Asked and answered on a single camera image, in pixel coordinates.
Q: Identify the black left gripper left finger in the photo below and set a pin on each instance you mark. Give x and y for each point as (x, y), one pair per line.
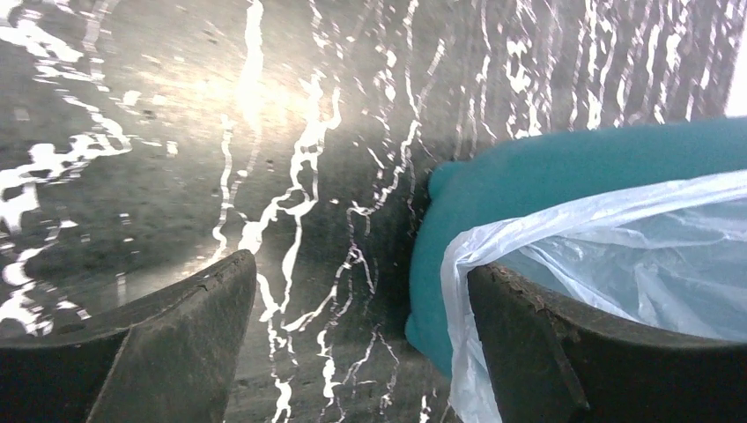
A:
(170, 356)

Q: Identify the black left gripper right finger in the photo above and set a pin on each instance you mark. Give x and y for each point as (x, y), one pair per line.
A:
(551, 358)

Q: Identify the teal plastic trash bin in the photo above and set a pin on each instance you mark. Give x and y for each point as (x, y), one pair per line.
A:
(515, 178)

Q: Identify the translucent blue plastic bag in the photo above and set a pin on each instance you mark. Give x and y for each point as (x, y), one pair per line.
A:
(670, 255)

